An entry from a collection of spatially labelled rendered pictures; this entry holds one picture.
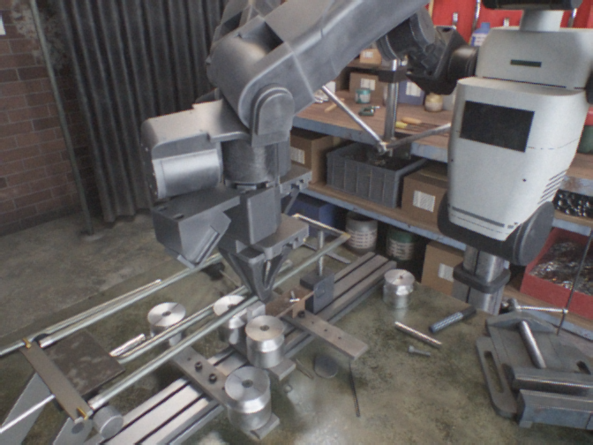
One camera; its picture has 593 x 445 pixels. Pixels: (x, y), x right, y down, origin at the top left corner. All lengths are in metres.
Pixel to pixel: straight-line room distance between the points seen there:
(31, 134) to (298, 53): 2.95
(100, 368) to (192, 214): 0.18
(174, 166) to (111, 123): 2.56
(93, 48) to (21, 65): 0.50
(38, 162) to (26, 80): 0.50
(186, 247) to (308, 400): 0.31
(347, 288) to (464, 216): 0.41
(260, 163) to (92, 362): 0.25
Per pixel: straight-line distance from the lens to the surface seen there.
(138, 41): 3.03
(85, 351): 0.51
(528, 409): 0.64
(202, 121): 0.41
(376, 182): 2.12
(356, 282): 0.79
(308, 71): 0.39
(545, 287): 1.95
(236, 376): 0.54
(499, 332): 0.78
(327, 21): 0.39
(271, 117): 0.37
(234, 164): 0.43
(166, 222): 0.41
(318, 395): 0.64
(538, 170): 1.00
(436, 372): 0.70
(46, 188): 3.36
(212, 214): 0.41
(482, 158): 1.03
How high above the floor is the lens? 1.36
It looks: 27 degrees down
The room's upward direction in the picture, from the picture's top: straight up
